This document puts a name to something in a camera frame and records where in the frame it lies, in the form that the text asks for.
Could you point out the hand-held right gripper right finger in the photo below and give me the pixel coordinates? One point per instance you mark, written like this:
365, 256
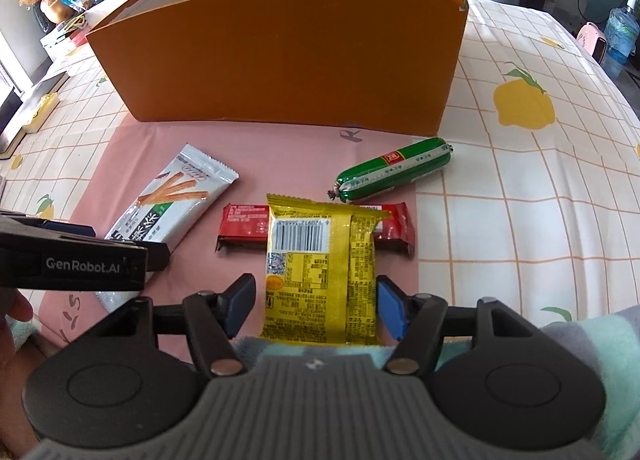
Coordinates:
392, 310

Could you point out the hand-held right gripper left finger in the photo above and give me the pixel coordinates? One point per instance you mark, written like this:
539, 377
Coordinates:
237, 302

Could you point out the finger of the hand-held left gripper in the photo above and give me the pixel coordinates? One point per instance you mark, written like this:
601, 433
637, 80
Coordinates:
45, 230
157, 256

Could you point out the white green snack packet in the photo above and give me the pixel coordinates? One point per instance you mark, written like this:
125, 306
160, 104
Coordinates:
170, 195

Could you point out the yellow snack packet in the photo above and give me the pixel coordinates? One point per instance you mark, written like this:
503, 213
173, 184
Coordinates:
320, 280

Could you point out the red bar packet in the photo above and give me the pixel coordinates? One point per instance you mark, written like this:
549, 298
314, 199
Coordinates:
245, 222

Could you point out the green sausage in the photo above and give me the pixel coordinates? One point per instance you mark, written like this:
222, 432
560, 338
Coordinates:
395, 167

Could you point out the orange cardboard box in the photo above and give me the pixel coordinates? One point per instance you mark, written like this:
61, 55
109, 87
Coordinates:
280, 55

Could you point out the person's left forearm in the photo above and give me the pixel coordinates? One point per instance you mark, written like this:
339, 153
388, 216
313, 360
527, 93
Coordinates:
25, 380

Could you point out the person's left hand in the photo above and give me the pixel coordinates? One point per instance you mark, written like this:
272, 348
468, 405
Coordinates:
15, 307

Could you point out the yellow case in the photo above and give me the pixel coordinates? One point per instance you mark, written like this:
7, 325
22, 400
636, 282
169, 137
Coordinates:
42, 112

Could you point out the black book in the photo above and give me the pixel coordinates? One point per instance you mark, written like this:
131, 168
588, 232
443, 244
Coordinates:
35, 105

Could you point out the lemon print tablecloth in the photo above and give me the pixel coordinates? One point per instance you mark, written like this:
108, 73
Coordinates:
500, 240

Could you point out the pink mat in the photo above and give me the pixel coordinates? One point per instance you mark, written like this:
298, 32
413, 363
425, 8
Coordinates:
280, 160

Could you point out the pink box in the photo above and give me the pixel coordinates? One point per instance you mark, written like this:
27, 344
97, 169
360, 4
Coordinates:
77, 44

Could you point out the white box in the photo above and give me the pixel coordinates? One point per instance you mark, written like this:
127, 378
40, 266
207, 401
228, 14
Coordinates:
57, 37

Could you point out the person's striped fuzzy clothing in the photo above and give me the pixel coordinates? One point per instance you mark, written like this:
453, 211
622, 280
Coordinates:
600, 365

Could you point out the golden vase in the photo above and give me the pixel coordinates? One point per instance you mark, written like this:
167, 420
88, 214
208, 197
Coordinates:
55, 7

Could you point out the pink heater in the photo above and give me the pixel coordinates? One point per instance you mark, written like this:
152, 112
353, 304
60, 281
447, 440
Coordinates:
592, 40

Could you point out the blue water bottle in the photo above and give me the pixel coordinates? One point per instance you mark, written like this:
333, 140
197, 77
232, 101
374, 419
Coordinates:
622, 35

